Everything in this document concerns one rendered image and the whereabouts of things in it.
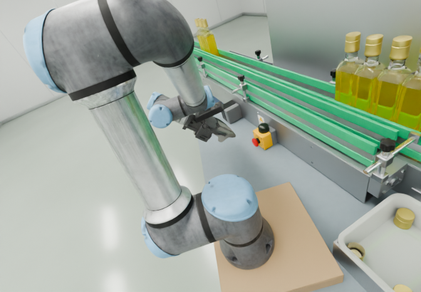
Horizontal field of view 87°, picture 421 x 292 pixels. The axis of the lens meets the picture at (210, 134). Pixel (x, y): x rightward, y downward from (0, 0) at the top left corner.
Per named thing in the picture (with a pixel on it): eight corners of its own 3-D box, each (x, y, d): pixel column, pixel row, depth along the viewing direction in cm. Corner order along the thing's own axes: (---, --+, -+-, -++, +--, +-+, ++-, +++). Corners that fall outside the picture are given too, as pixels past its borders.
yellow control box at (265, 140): (278, 143, 94) (275, 130, 90) (264, 151, 93) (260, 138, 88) (267, 135, 100) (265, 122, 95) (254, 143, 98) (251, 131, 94)
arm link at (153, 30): (169, -58, 32) (208, 84, 79) (98, -30, 32) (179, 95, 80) (193, 6, 29) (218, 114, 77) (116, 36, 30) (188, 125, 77)
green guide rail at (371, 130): (393, 153, 60) (400, 130, 55) (391, 155, 59) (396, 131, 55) (181, 52, 197) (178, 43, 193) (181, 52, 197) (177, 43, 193)
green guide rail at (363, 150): (373, 166, 58) (378, 145, 53) (371, 168, 58) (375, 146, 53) (175, 55, 196) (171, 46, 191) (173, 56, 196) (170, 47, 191)
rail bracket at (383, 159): (415, 160, 56) (430, 121, 49) (368, 195, 53) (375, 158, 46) (402, 153, 59) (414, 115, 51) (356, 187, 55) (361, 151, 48)
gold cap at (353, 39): (359, 46, 61) (361, 30, 59) (359, 51, 59) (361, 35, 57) (344, 48, 63) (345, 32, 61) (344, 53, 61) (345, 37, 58)
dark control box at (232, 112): (243, 118, 116) (239, 104, 111) (230, 125, 114) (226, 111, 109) (235, 112, 122) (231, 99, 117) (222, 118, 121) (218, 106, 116)
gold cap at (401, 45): (412, 54, 51) (416, 35, 49) (401, 61, 50) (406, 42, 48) (395, 52, 54) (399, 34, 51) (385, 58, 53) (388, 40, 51)
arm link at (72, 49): (221, 254, 50) (94, -22, 29) (158, 274, 50) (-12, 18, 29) (214, 215, 61) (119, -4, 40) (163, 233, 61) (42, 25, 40)
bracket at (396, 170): (405, 181, 60) (411, 163, 56) (379, 200, 58) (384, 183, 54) (391, 173, 63) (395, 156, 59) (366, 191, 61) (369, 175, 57)
